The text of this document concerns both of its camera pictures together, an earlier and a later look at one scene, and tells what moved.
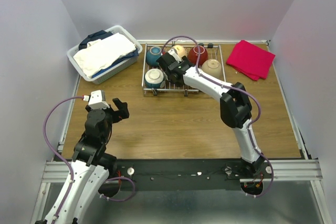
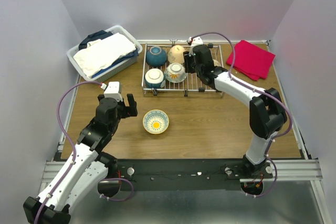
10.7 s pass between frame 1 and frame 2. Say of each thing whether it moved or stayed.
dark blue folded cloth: stayed
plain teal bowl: stayed
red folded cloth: stayed
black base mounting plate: stayed
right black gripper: moved
